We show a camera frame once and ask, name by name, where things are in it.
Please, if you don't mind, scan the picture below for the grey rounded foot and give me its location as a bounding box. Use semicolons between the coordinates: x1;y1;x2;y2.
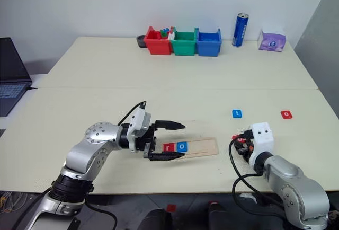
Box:
239;192;258;205

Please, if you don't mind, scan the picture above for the blue drink can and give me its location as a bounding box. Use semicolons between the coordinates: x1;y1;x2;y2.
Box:
231;12;250;48

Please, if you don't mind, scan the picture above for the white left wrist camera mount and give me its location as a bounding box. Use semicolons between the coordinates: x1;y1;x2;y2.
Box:
126;107;152;153

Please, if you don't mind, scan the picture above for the tangled wire bundle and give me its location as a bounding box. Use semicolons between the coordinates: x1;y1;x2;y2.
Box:
0;190;17;215

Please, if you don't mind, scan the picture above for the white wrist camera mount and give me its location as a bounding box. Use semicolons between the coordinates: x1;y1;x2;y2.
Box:
126;107;152;153
250;121;275;166

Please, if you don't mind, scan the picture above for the green plastic bin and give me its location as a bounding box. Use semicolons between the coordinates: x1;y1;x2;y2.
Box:
169;27;199;56

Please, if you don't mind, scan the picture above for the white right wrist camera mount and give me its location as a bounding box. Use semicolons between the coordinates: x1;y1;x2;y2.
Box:
250;121;275;166

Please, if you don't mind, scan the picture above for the blue plastic bin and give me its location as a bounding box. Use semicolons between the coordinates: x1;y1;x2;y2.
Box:
195;28;222;57

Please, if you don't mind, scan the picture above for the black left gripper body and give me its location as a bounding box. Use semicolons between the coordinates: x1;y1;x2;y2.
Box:
135;123;159;160

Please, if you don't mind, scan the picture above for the black left arm base cable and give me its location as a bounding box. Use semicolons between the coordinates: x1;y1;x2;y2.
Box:
84;199;118;230

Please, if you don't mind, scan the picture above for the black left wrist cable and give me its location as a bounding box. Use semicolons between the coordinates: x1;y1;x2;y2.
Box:
117;101;147;126

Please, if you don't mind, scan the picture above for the dark laptop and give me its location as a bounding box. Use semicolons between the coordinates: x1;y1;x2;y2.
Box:
0;37;33;118

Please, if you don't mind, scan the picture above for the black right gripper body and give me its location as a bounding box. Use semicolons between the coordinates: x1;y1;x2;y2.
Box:
242;128;255;164

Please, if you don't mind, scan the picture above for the red plastic bin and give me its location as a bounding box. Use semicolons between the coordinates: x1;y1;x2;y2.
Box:
144;25;174;56

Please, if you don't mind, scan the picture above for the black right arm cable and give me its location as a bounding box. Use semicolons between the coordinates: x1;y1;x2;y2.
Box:
228;138;286;216

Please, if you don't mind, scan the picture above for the black round tape roll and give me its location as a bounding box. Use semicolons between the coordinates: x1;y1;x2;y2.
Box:
136;35;148;49

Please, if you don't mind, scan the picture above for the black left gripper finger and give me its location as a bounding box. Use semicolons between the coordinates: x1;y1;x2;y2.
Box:
155;120;186;131
147;152;186;162

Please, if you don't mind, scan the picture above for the purple tissue box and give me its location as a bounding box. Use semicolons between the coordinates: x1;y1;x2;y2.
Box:
258;27;288;53

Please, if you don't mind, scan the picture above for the long wooden tray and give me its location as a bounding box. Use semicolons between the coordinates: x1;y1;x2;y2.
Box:
156;136;219;161

